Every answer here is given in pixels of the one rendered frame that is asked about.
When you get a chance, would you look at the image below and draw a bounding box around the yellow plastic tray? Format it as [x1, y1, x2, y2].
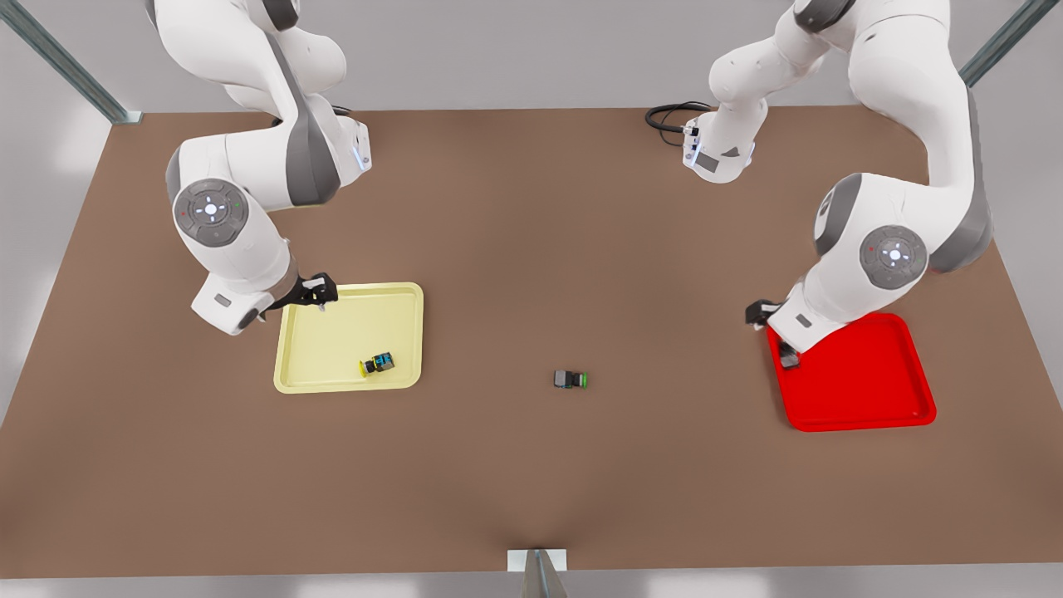
[273, 282, 425, 395]

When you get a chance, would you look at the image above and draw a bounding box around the red plastic tray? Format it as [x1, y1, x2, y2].
[765, 312, 938, 434]

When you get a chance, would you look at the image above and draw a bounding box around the black cable loop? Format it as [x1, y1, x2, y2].
[645, 100, 717, 150]

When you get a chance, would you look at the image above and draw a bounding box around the silver frame post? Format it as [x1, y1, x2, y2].
[0, 0, 143, 126]
[958, 0, 1063, 89]
[507, 547, 569, 598]

